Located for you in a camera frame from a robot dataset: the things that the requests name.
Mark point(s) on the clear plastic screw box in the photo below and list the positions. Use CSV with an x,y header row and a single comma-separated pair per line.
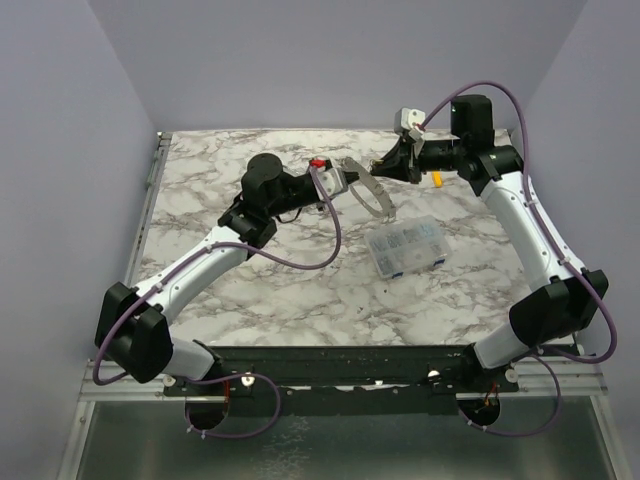
x,y
408,246

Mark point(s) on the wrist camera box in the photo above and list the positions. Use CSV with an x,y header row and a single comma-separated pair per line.
x,y
333,181
408,124

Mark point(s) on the aluminium rail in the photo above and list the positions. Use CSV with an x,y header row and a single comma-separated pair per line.
x,y
534,379
151,190

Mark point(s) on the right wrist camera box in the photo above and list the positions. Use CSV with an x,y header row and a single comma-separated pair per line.
x,y
408,124

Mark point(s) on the aluminium rail left side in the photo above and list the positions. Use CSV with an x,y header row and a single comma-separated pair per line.
x,y
151,190

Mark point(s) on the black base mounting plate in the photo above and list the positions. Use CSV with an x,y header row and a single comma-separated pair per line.
x,y
320,381

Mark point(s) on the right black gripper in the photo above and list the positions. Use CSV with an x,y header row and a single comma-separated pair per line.
x,y
409,163

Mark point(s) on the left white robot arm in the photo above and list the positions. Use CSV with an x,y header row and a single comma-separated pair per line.
x,y
134,323

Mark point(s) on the aluminium rail front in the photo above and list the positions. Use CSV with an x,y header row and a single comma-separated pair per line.
x,y
534,379

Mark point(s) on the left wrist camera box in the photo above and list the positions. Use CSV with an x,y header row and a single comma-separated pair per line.
x,y
333,181

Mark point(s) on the yellow handled screwdriver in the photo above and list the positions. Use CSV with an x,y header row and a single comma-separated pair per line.
x,y
437,179

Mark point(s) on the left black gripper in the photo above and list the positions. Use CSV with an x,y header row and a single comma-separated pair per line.
x,y
351,176

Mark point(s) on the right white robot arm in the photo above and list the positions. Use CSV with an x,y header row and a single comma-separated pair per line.
x,y
564,292

